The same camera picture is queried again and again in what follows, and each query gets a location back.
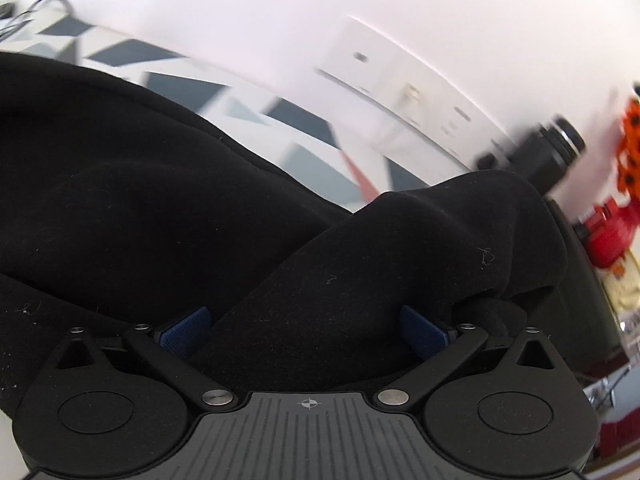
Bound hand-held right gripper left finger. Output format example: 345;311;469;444
50;305;238;413

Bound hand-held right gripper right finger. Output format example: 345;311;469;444
374;305;562;412

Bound black garment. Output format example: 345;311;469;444
0;52;568;418

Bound black box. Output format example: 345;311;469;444
545;199;632;378

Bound cream jar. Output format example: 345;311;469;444
602;259;640;323

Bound red vase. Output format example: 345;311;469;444
575;199;640;268

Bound black handheld device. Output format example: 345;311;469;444
476;116;587;193

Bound orange artificial flowers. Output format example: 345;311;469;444
615;97;640;196

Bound white wall socket panel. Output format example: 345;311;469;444
314;15;508;163

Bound dark cables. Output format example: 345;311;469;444
0;0;76;43

